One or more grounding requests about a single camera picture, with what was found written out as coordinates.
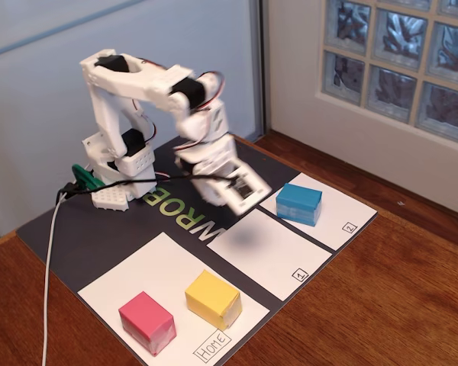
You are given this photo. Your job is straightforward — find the glass block window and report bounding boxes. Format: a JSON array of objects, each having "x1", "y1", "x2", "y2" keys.
[{"x1": 314, "y1": 0, "x2": 458, "y2": 149}]

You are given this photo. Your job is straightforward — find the blue paper box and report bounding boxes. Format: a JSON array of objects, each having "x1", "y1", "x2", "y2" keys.
[{"x1": 275, "y1": 182, "x2": 324, "y2": 228}]

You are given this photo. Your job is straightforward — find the red white black servo wire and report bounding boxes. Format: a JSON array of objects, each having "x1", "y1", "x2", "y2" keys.
[
  {"x1": 196, "y1": 70, "x2": 227, "y2": 114},
  {"x1": 135, "y1": 108, "x2": 158, "y2": 148}
]

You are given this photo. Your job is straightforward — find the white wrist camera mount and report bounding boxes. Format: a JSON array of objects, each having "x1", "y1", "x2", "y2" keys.
[{"x1": 219, "y1": 159, "x2": 273, "y2": 217}]

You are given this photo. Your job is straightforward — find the white cable with black plug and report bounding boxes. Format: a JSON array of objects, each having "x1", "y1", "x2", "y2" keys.
[{"x1": 40, "y1": 181, "x2": 79, "y2": 366}]

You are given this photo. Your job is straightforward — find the white zone 2 paper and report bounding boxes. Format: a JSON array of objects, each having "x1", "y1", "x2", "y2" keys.
[{"x1": 259, "y1": 172, "x2": 379, "y2": 252}]

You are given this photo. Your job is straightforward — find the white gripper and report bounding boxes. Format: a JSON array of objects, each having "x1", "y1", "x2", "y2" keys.
[{"x1": 174, "y1": 132, "x2": 240, "y2": 207}]

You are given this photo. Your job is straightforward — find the dark grey mat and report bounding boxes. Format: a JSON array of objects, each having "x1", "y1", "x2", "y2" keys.
[{"x1": 15, "y1": 120, "x2": 379, "y2": 366}]

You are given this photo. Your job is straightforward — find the white zone 1 paper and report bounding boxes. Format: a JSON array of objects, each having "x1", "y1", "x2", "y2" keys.
[{"x1": 206, "y1": 207, "x2": 334, "y2": 302}]

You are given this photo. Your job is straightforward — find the green clamp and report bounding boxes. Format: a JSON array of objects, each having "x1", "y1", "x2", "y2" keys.
[{"x1": 71, "y1": 163, "x2": 107, "y2": 193}]

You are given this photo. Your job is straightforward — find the white home zone paper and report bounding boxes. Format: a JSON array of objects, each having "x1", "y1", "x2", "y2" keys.
[{"x1": 77, "y1": 231, "x2": 271, "y2": 366}]

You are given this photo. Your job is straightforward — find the yellow paper box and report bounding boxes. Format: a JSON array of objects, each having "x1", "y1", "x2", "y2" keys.
[{"x1": 184, "y1": 269, "x2": 243, "y2": 332}]

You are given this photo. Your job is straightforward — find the pale blue sliding panel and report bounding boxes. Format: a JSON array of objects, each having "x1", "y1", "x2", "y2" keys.
[{"x1": 0, "y1": 0, "x2": 260, "y2": 245}]

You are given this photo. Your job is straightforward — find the pink paper box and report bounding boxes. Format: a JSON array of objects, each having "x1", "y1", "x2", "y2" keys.
[{"x1": 118, "y1": 291, "x2": 177, "y2": 357}]

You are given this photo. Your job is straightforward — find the grey metal door frame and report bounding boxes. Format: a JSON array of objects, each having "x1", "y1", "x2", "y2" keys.
[{"x1": 249, "y1": 0, "x2": 272, "y2": 140}]

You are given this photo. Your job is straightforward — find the thin black camera cable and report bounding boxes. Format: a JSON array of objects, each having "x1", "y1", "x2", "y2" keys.
[{"x1": 56, "y1": 172, "x2": 236, "y2": 203}]

